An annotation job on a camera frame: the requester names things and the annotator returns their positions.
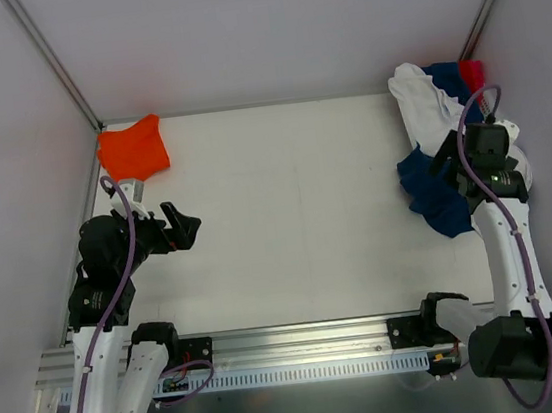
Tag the folded orange t shirt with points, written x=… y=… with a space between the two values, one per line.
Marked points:
x=137 y=152

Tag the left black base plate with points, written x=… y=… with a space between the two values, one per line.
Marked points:
x=196 y=352

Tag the white slotted cable duct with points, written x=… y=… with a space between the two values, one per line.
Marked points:
x=296 y=374

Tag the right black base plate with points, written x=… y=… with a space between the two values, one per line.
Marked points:
x=406 y=332

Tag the aluminium mounting rail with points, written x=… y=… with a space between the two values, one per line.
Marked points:
x=302 y=343

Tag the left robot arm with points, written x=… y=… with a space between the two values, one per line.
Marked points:
x=109 y=377

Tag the white t shirt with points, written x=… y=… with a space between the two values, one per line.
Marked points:
x=431 y=100

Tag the blue printed t shirt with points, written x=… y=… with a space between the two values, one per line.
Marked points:
x=443 y=209

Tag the white perforated basket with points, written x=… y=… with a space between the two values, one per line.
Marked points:
x=486 y=102

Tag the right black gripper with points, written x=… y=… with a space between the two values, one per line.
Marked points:
x=450 y=165

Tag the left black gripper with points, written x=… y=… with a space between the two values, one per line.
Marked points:
x=165 y=234

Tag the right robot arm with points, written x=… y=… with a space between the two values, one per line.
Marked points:
x=515 y=340

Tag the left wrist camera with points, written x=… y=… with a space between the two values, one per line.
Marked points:
x=133 y=190

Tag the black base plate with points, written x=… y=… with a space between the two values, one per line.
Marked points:
x=406 y=332
x=196 y=352

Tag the red t shirt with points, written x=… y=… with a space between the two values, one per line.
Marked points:
x=472 y=73

